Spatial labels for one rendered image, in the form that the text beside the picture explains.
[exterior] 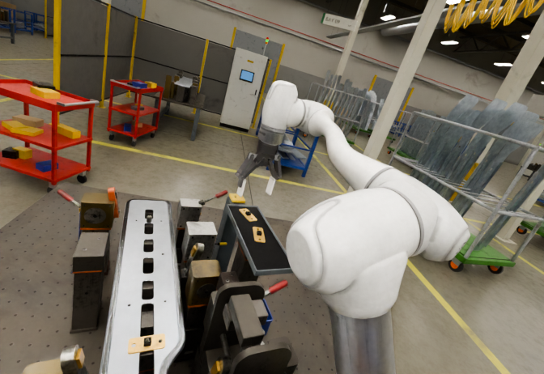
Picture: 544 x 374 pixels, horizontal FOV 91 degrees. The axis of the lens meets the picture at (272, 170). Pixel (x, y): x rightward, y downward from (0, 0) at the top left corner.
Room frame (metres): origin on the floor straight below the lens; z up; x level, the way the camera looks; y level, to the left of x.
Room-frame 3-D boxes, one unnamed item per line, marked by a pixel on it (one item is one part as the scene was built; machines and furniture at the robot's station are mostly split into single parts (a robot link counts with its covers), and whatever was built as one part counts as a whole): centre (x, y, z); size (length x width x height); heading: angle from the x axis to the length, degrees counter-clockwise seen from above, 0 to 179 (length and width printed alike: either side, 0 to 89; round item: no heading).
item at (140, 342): (0.46, 0.17, 1.01); 0.08 x 0.04 x 0.01; 118
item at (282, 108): (0.95, 0.03, 1.60); 0.13 x 0.11 x 0.16; 127
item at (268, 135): (0.94, 0.04, 1.49); 0.09 x 0.09 x 0.06
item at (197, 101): (5.83, 2.33, 0.57); 1.86 x 0.90 x 1.14; 18
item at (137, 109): (4.22, 2.42, 0.49); 0.81 x 0.46 x 0.97; 3
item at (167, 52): (7.56, 2.63, 1.00); 3.64 x 0.14 x 2.00; 105
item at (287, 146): (5.43, -0.11, 0.48); 1.20 x 0.80 x 0.95; 17
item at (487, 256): (4.06, -2.74, 0.89); 1.90 x 1.00 x 1.77; 21
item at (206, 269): (0.68, 0.09, 0.89); 0.12 x 0.08 x 0.38; 119
